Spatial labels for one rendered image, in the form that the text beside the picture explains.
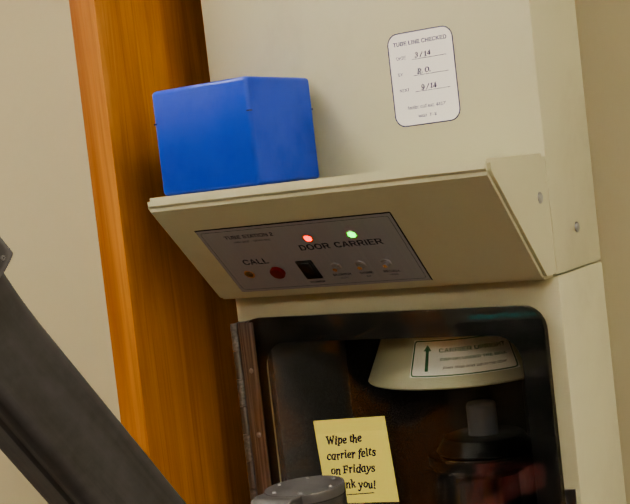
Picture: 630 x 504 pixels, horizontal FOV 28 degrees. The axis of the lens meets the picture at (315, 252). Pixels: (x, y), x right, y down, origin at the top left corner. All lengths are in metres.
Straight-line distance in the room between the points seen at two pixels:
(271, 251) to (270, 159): 0.08
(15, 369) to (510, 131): 0.49
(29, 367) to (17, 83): 1.26
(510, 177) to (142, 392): 0.40
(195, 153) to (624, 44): 0.58
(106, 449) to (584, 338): 0.48
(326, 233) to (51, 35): 0.95
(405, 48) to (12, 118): 0.98
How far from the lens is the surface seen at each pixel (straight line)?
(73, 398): 0.73
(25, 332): 0.71
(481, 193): 0.94
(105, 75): 1.15
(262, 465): 1.19
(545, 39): 1.06
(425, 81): 1.07
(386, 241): 1.01
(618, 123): 1.46
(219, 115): 1.05
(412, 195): 0.96
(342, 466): 1.14
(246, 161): 1.03
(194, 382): 1.21
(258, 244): 1.07
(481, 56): 1.05
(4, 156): 1.97
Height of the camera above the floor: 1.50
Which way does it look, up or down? 3 degrees down
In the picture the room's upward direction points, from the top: 7 degrees counter-clockwise
